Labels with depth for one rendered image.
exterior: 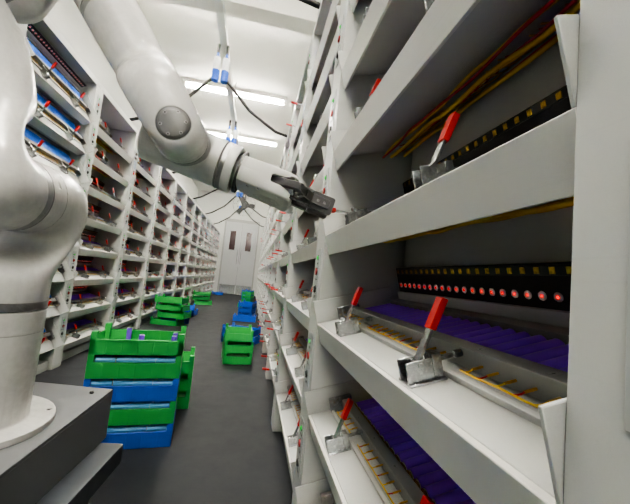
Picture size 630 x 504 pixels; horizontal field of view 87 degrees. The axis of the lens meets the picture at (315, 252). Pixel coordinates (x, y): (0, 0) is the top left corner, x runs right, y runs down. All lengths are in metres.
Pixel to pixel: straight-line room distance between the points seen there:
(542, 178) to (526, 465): 0.17
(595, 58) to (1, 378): 0.74
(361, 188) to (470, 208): 0.54
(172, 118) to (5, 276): 0.34
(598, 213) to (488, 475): 0.17
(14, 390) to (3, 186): 0.31
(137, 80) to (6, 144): 0.20
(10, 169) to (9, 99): 0.13
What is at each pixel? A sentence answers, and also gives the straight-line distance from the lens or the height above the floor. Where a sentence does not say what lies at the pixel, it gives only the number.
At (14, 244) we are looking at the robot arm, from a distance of 0.73.
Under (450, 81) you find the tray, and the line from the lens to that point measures 0.61.
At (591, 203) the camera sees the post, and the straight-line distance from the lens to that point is 0.21.
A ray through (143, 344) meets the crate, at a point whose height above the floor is 0.36.
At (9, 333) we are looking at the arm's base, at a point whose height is 0.53.
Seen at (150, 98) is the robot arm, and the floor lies 0.87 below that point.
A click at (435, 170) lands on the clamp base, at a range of 0.37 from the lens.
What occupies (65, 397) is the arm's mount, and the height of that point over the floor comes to 0.38.
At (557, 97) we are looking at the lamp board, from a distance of 0.50.
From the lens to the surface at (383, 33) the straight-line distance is 0.81.
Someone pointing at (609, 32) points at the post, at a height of 0.78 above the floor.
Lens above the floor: 0.65
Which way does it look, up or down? 5 degrees up
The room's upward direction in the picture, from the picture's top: 6 degrees clockwise
